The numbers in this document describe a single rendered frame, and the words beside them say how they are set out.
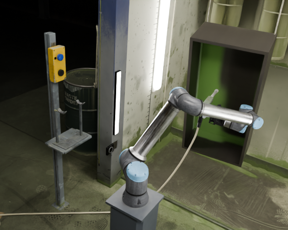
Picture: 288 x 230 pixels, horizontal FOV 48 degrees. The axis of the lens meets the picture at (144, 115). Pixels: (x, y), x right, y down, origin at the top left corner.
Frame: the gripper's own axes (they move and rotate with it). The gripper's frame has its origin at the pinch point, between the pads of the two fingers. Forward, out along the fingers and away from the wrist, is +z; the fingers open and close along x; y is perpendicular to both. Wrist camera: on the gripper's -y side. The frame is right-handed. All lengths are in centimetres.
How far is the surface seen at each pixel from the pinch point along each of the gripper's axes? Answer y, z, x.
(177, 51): 4, 64, 113
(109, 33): -38, 89, -3
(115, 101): 20, 75, -5
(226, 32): -54, 5, 35
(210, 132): 61, -4, 69
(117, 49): -25, 81, 0
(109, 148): 65, 70, -14
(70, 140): 39, 86, -54
